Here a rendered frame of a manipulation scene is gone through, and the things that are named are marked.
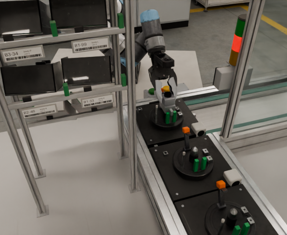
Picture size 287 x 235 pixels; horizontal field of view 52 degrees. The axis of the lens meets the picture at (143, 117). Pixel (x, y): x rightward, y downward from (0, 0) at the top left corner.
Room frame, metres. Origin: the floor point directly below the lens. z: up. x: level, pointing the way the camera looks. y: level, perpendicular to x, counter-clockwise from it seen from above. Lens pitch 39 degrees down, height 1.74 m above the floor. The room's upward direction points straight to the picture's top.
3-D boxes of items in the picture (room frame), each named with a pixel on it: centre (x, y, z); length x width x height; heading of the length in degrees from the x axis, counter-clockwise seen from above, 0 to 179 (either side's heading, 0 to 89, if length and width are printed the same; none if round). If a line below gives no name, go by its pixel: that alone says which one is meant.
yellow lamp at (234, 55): (0.88, -0.31, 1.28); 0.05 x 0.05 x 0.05
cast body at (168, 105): (0.92, -0.10, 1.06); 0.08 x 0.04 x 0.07; 18
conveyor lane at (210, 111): (1.00, -0.39, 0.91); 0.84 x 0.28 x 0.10; 107
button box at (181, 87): (1.16, -0.11, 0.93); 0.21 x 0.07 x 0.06; 107
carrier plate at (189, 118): (0.93, -0.09, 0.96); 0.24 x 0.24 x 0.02; 17
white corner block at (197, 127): (0.87, -0.22, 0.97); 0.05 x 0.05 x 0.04; 17
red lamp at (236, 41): (0.88, -0.31, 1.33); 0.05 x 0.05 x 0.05
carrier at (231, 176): (0.69, -0.17, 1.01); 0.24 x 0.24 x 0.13; 17
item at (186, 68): (1.44, 0.12, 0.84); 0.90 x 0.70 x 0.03; 88
